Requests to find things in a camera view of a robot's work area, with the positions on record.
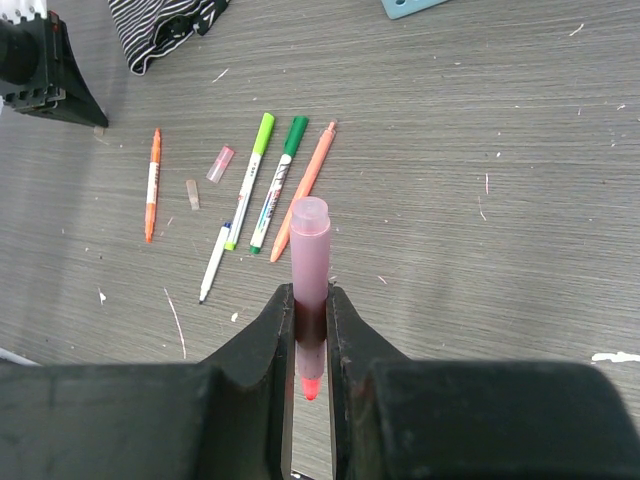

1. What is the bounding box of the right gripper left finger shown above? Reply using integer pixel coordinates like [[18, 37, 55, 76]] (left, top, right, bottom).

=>
[[1, 285, 294, 479]]

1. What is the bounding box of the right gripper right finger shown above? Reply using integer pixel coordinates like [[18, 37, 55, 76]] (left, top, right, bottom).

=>
[[326, 287, 639, 479]]

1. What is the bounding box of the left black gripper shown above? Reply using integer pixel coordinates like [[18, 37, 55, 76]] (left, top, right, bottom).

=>
[[1, 12, 109, 128]]

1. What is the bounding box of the white pen blue end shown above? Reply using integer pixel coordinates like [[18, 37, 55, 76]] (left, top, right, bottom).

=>
[[198, 222, 231, 304]]

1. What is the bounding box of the white marker green end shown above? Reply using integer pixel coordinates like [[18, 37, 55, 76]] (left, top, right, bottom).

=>
[[249, 153, 292, 254]]

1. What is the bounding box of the clear pink pen cap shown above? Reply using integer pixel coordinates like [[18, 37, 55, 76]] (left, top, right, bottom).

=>
[[206, 145, 235, 183]]

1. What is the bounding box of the purple highlighter pen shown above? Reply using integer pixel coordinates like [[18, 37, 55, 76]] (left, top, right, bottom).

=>
[[290, 197, 331, 401]]

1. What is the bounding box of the white pen lime end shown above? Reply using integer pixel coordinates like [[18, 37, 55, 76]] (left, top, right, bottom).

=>
[[224, 152, 262, 251]]

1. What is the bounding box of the salmon orange pen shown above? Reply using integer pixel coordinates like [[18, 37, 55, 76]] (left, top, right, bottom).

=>
[[270, 120, 337, 263]]

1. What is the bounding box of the lime green pen cap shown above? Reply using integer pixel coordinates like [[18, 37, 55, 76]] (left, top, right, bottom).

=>
[[252, 112, 275, 155]]

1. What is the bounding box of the dark green pen cap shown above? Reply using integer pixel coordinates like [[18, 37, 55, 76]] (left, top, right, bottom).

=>
[[283, 116, 309, 158]]

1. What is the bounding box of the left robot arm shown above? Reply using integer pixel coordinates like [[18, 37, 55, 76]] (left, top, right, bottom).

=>
[[1, 1, 108, 128]]

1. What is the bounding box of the orange highlighter pen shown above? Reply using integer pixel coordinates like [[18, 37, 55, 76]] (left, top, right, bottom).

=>
[[145, 128, 162, 243]]

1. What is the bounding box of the clear orange pen cap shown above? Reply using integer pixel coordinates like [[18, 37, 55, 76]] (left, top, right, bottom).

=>
[[185, 179, 200, 210]]

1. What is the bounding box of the black white striped cloth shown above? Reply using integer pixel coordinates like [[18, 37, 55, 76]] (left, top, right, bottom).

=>
[[108, 0, 229, 76]]

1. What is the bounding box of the light blue plastic basket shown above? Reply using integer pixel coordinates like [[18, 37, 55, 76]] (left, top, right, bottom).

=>
[[381, 0, 447, 20]]

